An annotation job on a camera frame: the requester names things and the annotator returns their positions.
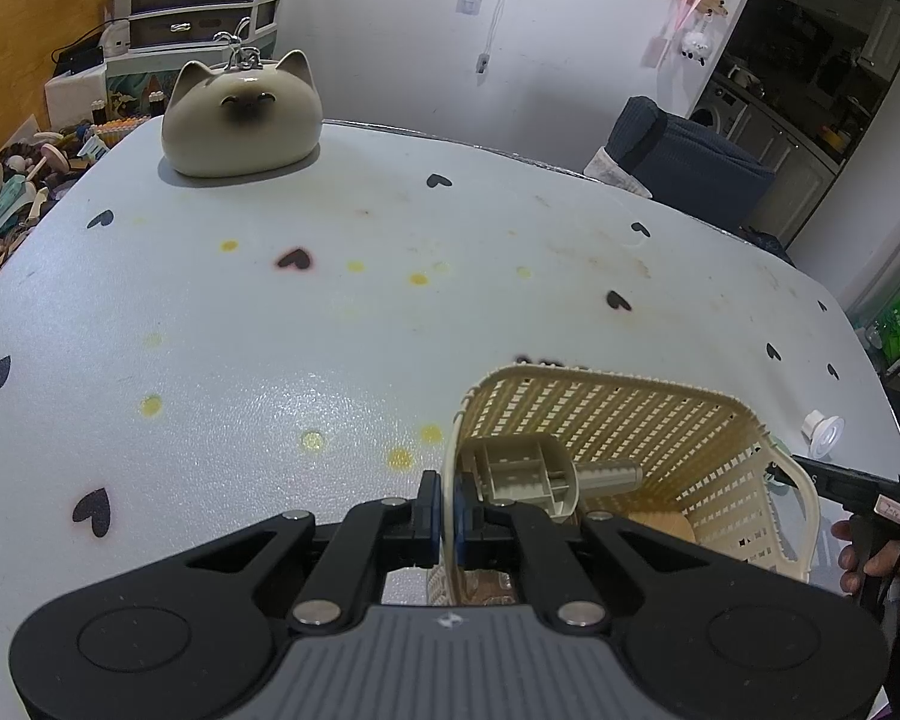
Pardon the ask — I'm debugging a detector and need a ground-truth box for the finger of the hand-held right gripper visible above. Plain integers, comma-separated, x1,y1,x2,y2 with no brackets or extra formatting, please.
765,454,856,503

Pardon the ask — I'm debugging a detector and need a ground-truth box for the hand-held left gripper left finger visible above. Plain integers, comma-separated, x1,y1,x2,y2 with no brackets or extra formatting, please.
184,469,445,632

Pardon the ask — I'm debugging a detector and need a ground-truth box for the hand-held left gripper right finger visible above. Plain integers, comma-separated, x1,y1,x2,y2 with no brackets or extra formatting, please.
454,469,711,632

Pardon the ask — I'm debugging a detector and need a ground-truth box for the beige plastic handled tool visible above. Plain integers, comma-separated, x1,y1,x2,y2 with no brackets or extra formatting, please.
457,433,644,522

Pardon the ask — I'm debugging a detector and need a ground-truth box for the round tan wooden coaster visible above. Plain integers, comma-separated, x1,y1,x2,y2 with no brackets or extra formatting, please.
630,510,695,545

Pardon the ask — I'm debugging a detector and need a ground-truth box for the cream plastic lattice basket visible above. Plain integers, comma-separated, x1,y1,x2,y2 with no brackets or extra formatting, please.
426,364,822,608

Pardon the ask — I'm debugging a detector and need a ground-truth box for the person's right hand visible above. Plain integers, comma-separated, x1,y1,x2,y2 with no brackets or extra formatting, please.
831,521,900,593

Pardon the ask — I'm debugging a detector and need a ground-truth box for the white round plastic piece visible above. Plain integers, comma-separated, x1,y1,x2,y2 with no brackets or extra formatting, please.
804,410,847,458

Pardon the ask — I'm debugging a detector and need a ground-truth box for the white heart-print table mat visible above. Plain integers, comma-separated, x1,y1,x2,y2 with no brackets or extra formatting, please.
0,116,900,720

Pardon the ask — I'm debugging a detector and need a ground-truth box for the dark blue armchair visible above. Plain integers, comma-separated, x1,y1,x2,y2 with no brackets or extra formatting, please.
585,96,777,235

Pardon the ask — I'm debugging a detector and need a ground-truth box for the white cloth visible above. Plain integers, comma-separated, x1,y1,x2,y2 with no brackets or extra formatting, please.
583,148,653,200

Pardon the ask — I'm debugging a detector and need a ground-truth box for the washing machine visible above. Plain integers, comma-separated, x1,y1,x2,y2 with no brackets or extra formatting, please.
690,79,755,140

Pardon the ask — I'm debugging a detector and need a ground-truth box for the beige ceramic cat figure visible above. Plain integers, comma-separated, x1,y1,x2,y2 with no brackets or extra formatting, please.
161,49,320,179

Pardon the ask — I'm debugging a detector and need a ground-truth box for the white sheep plush toy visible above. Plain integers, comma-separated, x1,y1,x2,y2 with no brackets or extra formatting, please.
679,22,713,61

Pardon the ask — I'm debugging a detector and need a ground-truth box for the pile of household clutter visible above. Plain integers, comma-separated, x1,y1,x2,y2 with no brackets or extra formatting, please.
0,112,147,308

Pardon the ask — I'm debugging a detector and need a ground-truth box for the white low cabinet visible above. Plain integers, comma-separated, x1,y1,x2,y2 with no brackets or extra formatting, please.
43,71,110,128

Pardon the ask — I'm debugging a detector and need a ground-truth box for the black electronic device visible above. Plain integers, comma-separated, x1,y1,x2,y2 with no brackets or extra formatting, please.
52,45,106,76

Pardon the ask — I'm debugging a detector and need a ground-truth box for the orange wooden board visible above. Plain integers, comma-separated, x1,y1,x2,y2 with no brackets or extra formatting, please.
0,0,117,166

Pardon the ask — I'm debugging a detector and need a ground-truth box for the white hanging cable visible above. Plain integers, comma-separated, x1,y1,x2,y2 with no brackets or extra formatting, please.
474,0,533,74

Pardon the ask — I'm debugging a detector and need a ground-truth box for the silver wire ornament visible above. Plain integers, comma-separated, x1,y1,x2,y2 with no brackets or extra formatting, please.
215,31,262,70

